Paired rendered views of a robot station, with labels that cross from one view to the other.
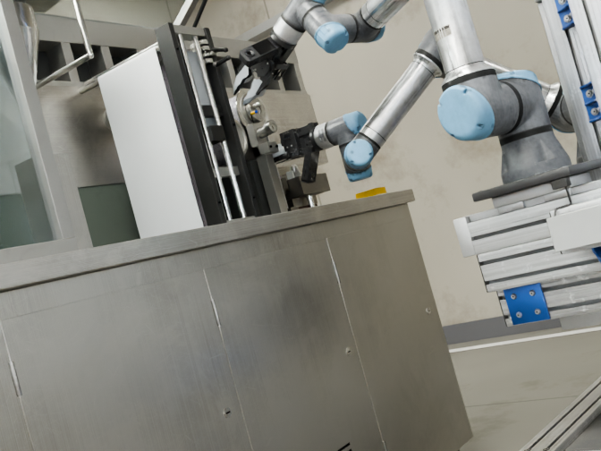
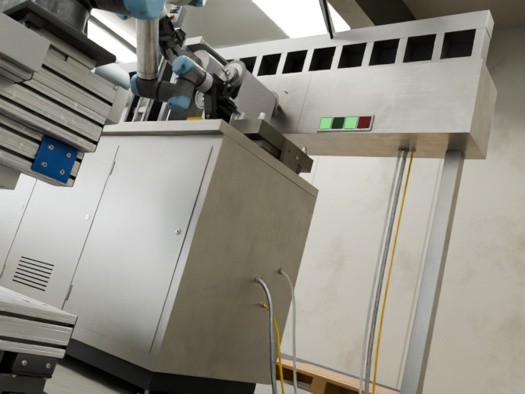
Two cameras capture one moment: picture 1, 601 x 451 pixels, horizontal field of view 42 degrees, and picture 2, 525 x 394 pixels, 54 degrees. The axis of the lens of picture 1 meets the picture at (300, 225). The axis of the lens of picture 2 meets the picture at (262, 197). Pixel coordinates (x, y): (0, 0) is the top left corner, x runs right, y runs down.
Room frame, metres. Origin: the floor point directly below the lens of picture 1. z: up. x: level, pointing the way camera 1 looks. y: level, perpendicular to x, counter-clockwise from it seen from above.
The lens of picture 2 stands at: (2.77, -1.93, 0.32)
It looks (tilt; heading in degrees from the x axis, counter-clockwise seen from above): 13 degrees up; 94
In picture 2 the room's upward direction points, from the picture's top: 15 degrees clockwise
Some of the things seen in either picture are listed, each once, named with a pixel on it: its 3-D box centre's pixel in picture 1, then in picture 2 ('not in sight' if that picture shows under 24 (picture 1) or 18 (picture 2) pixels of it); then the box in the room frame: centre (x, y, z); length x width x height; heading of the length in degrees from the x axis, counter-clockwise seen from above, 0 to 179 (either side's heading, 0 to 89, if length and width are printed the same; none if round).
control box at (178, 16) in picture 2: not in sight; (175, 15); (1.92, 0.38, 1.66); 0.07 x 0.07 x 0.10; 71
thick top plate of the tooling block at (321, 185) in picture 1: (266, 199); (272, 147); (2.60, 0.08, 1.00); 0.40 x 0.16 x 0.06; 56
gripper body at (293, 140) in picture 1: (303, 141); (216, 90); (2.34, -0.08, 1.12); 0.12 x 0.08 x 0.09; 56
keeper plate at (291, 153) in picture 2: not in sight; (290, 157); (2.68, 0.04, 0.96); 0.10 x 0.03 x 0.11; 56
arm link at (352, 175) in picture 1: (356, 160); (176, 94); (2.24, -0.21, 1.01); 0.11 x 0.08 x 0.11; 179
